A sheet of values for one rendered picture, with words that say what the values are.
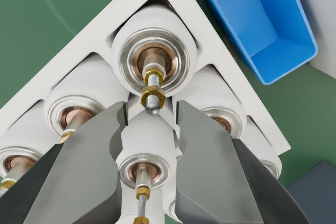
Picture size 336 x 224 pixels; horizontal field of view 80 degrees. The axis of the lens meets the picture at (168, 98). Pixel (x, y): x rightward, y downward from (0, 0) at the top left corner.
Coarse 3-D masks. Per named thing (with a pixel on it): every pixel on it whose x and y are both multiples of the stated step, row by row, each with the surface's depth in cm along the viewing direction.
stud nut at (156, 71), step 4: (152, 68) 18; (156, 68) 18; (148, 72) 18; (152, 72) 18; (156, 72) 18; (160, 72) 18; (144, 76) 18; (148, 76) 18; (160, 76) 18; (144, 80) 18; (160, 80) 18; (160, 84) 18
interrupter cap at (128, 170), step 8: (128, 160) 28; (136, 160) 28; (144, 160) 28; (152, 160) 28; (160, 160) 28; (120, 168) 28; (128, 168) 29; (136, 168) 29; (152, 168) 29; (160, 168) 29; (168, 168) 29; (120, 176) 29; (128, 176) 30; (136, 176) 30; (152, 176) 30; (160, 176) 30; (168, 176) 30; (128, 184) 30; (152, 184) 30; (160, 184) 31
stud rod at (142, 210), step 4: (140, 196) 26; (144, 196) 26; (140, 200) 25; (144, 200) 25; (140, 204) 25; (144, 204) 25; (140, 208) 24; (144, 208) 24; (140, 212) 24; (144, 212) 24; (144, 216) 24
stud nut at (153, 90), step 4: (144, 88) 15; (148, 88) 15; (152, 88) 14; (156, 88) 14; (160, 88) 15; (144, 92) 14; (148, 92) 14; (152, 92) 14; (156, 92) 14; (160, 92) 14; (164, 92) 15; (144, 96) 14; (160, 96) 15; (164, 96) 15; (144, 100) 15; (160, 100) 15; (164, 100) 15; (144, 104) 15; (160, 104) 15; (160, 108) 15
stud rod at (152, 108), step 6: (150, 78) 17; (156, 78) 17; (150, 84) 16; (156, 84) 16; (150, 96) 14; (156, 96) 14; (150, 102) 14; (156, 102) 14; (150, 108) 13; (156, 108) 14; (150, 114) 14; (156, 114) 14
